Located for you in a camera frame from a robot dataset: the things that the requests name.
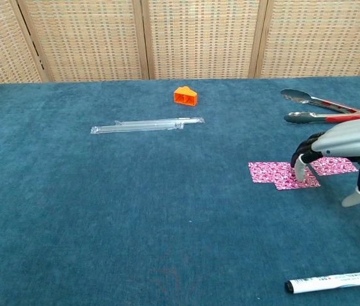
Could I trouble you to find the blue plush table cover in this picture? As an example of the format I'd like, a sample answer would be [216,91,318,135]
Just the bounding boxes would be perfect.
[0,75,360,306]

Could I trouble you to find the red-handled metal tongs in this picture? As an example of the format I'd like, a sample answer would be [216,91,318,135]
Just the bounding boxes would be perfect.
[280,88,360,125]

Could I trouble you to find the white black marker pen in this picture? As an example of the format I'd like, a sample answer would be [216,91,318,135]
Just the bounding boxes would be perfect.
[284,270,360,295]

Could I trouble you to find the orange plastic block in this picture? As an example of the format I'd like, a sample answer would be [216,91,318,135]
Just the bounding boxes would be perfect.
[173,85,199,108]

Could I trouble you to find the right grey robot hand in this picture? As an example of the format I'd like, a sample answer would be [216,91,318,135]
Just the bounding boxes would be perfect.
[290,115,360,208]

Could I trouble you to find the clear wrapped plastic straw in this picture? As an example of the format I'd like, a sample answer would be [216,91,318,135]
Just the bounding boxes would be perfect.
[90,122,185,135]
[115,117,205,126]

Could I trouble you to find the woven rattan screen panel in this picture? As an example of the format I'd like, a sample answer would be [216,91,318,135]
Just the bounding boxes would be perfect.
[17,0,150,83]
[254,0,360,79]
[0,0,49,87]
[140,0,268,80]

